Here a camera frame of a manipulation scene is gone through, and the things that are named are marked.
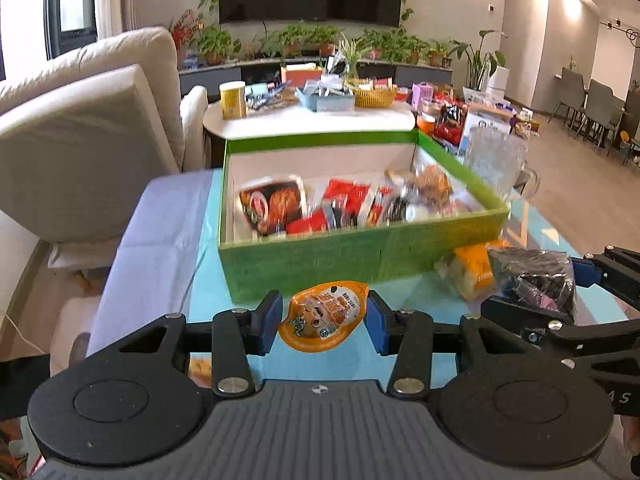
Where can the blue plastic tray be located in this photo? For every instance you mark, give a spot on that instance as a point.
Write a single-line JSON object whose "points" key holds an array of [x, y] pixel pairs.
{"points": [[333, 103]]}

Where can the tall leafy floor plant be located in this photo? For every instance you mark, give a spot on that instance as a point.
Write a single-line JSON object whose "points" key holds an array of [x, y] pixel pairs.
{"points": [[480, 64]]}

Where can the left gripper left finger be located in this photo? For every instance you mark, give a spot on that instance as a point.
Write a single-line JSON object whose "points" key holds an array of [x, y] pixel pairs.
{"points": [[237, 334]]}

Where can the woven yellow basket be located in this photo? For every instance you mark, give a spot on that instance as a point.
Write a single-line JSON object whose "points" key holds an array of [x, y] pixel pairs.
{"points": [[368, 95]]}

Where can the grey dining chair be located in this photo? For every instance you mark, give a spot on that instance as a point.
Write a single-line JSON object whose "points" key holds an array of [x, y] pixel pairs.
{"points": [[571, 94]]}

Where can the red flower decoration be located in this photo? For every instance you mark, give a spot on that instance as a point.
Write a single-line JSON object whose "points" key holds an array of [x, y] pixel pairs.
{"points": [[184, 31]]}

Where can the dark sausage snack packet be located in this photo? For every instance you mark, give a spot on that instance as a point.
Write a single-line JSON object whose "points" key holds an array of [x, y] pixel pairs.
{"points": [[270, 204]]}

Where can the orange egg shaped toy snack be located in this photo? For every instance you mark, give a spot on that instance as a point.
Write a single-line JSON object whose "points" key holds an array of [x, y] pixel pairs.
{"points": [[320, 318]]}

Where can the yellow canister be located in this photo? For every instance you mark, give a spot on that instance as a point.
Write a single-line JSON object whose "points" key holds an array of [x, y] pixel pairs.
{"points": [[232, 100]]}

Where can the green cardboard box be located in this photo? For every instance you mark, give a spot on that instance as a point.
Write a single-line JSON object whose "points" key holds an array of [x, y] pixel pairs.
{"points": [[439, 205]]}

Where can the clear glass mug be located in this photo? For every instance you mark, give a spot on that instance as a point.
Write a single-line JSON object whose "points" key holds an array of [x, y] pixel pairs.
{"points": [[500, 160]]}

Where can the black dried snack bag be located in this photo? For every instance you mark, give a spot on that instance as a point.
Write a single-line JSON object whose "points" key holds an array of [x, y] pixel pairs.
{"points": [[542, 279]]}

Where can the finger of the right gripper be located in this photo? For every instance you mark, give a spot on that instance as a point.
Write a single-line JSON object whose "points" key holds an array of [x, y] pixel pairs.
{"points": [[555, 332], [616, 270]]}

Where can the red instant noodle packet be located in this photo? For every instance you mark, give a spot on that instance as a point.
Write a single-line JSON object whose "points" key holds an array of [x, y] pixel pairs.
{"points": [[345, 205]]}

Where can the yellow cracker packet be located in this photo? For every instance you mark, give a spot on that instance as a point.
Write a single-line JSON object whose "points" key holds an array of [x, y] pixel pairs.
{"points": [[467, 270]]}

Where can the white round coffee table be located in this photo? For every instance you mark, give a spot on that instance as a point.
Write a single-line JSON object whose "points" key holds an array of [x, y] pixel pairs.
{"points": [[296, 119]]}

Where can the dark tv cabinet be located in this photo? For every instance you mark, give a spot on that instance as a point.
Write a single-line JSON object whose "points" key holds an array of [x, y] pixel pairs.
{"points": [[271, 70]]}

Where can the beige sofa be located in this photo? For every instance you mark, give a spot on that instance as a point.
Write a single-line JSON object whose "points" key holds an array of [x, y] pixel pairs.
{"points": [[85, 133]]}

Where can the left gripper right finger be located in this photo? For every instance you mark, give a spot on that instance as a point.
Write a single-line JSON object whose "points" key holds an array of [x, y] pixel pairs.
{"points": [[408, 335]]}

